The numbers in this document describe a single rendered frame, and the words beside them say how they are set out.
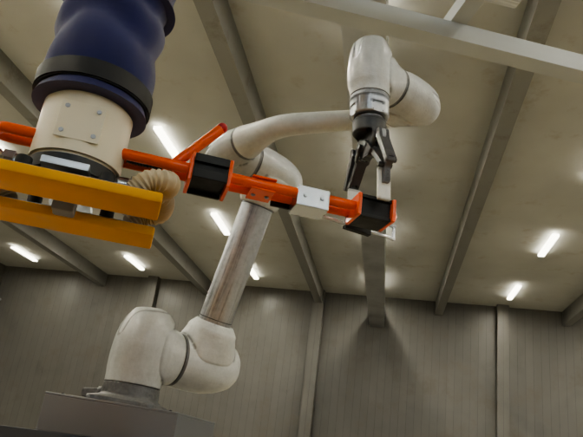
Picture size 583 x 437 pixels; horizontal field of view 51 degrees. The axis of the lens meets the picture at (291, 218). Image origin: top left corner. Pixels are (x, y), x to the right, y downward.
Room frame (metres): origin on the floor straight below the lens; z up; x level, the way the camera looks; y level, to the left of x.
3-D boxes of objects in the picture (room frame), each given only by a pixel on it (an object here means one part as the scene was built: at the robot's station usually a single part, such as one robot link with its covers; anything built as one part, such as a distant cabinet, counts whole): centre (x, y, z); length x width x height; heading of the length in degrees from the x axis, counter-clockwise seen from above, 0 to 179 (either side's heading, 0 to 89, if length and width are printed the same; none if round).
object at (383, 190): (1.16, -0.18, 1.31); 0.03 x 0.01 x 0.07; 109
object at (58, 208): (1.08, 0.42, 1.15); 0.04 x 0.04 x 0.05; 13
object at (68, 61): (1.08, 0.42, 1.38); 0.23 x 0.23 x 0.04
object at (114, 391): (1.77, 0.40, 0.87); 0.22 x 0.18 x 0.06; 86
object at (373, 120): (1.22, -0.15, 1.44); 0.08 x 0.07 x 0.09; 19
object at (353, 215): (1.21, -0.16, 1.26); 0.08 x 0.07 x 0.05; 103
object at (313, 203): (1.18, -0.03, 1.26); 0.07 x 0.07 x 0.04; 13
